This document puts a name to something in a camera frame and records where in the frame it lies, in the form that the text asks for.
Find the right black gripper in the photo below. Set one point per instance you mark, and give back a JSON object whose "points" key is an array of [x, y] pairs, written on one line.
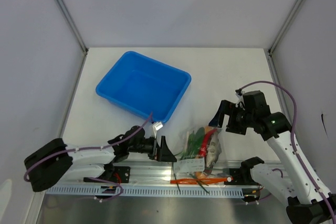
{"points": [[228, 108]]}

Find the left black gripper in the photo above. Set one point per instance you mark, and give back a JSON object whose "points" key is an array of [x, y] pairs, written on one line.
{"points": [[162, 153]]}

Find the grey toy fish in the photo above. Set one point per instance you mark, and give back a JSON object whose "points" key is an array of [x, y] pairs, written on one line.
{"points": [[213, 149]]}

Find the clear zip top bag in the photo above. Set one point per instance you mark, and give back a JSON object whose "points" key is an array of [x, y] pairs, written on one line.
{"points": [[213, 177]]}

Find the dark green cucumber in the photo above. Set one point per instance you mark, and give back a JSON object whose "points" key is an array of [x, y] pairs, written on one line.
{"points": [[194, 142]]}

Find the red chili pepper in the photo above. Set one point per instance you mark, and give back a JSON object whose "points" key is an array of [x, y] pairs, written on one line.
{"points": [[203, 149]]}

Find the blue plastic bin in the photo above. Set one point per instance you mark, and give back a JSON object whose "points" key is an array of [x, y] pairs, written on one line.
{"points": [[144, 86]]}

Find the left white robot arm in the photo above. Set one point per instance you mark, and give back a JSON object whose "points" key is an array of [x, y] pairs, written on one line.
{"points": [[60, 162]]}

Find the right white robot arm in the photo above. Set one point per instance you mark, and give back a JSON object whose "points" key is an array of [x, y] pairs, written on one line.
{"points": [[306, 198]]}

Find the aluminium rail frame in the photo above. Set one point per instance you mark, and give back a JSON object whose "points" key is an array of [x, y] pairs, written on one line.
{"points": [[141, 172]]}

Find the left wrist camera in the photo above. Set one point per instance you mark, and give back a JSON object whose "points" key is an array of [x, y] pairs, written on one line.
{"points": [[156, 126]]}

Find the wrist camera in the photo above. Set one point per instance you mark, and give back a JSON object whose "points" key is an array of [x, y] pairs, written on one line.
{"points": [[156, 126], [240, 101]]}

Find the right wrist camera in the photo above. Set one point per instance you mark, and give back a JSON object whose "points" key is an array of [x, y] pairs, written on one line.
{"points": [[240, 101]]}

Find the slotted cable duct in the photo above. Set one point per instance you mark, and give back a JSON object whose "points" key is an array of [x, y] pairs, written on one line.
{"points": [[146, 191]]}

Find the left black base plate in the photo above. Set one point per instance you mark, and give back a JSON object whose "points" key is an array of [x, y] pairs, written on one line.
{"points": [[116, 174]]}

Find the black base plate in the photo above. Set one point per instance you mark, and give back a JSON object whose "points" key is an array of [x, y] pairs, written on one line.
{"points": [[116, 174], [241, 176]]}

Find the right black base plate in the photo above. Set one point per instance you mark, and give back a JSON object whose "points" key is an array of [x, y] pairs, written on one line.
{"points": [[241, 176]]}

